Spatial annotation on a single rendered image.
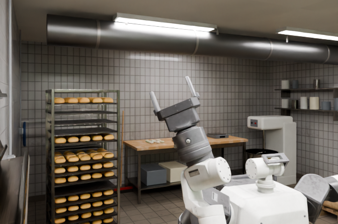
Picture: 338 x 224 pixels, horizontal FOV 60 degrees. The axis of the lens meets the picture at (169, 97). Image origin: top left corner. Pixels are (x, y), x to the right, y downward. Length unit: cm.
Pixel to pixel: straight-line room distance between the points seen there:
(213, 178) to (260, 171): 29
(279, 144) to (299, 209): 508
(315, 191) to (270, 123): 466
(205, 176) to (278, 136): 541
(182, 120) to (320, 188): 61
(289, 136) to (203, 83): 197
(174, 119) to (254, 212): 39
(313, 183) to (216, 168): 54
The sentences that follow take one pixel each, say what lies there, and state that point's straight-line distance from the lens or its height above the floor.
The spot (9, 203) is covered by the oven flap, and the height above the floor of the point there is 140.
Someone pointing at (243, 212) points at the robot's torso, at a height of 137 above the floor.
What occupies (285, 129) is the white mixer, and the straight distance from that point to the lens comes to 605.
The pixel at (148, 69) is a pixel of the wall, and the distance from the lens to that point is 561.
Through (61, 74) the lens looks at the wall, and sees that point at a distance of 525.
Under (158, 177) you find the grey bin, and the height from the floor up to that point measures 36.
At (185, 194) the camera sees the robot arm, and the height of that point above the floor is 147.
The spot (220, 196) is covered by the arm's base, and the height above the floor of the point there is 140.
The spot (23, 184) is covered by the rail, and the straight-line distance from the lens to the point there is 111.
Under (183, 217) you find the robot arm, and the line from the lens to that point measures 101.
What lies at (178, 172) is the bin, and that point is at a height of 40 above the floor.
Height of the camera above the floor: 172
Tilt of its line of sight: level
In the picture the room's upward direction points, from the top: straight up
